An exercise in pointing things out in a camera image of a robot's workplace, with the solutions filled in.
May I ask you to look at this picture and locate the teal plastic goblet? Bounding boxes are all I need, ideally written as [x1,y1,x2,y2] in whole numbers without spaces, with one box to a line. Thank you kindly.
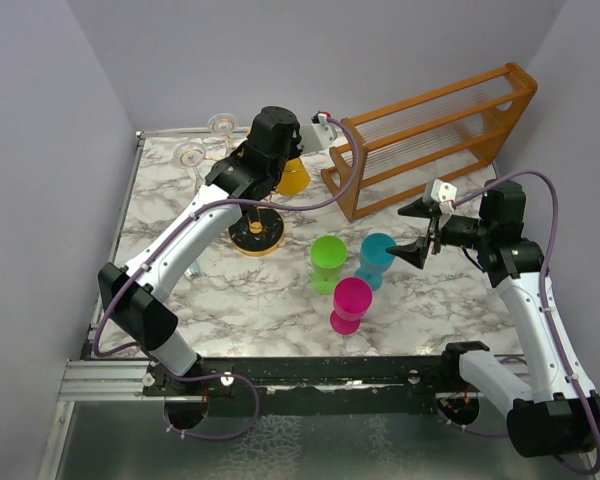
[354,233,396,291]

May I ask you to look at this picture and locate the green plastic goblet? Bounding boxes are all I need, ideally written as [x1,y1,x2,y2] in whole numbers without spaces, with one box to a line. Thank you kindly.
[310,235,348,295]

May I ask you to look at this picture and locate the orange plastic goblet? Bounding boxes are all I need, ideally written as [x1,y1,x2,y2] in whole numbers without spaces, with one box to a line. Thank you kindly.
[276,157,311,196]

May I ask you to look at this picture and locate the clear wine glass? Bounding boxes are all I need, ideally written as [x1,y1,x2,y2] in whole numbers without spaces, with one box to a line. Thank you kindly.
[173,140,207,196]
[207,113,238,152]

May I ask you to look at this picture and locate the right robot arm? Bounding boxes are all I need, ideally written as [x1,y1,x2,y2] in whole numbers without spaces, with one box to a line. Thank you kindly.
[387,179,600,458]

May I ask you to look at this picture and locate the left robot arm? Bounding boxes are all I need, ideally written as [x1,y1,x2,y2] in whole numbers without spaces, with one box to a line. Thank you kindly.
[97,106,367,395]

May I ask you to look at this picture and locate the wooden rack with clear rods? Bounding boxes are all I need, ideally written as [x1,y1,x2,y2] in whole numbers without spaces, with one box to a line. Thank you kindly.
[321,63,538,222]

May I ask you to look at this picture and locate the pink plastic goblet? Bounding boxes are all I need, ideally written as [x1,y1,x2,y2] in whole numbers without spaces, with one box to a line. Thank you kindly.
[330,277,373,335]

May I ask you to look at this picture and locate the light blue stapler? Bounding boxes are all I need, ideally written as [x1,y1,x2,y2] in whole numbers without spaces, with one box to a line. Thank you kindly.
[186,262,201,278]

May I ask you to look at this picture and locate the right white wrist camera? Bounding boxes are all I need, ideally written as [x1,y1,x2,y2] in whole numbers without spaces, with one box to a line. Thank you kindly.
[422,179,457,216]

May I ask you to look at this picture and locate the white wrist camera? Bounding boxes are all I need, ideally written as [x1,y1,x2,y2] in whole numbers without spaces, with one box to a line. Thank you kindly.
[297,111,338,154]
[422,179,457,216]

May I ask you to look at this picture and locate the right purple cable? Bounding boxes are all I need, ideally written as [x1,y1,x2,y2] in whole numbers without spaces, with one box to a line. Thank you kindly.
[444,169,600,476]

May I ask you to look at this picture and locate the purple cable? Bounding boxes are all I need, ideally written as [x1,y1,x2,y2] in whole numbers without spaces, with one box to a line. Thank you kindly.
[444,169,600,476]
[91,115,366,441]

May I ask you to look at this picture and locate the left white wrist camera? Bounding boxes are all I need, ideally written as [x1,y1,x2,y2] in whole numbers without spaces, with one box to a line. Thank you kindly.
[297,111,338,154]

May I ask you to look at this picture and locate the gold wire wine glass rack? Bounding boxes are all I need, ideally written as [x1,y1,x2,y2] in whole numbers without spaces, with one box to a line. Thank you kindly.
[179,129,287,258]

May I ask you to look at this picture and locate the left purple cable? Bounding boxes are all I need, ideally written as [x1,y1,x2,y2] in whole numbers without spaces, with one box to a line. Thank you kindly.
[91,115,366,441]

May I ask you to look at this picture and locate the black base frame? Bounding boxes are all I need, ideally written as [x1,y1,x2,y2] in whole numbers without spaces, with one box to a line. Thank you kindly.
[143,355,486,423]

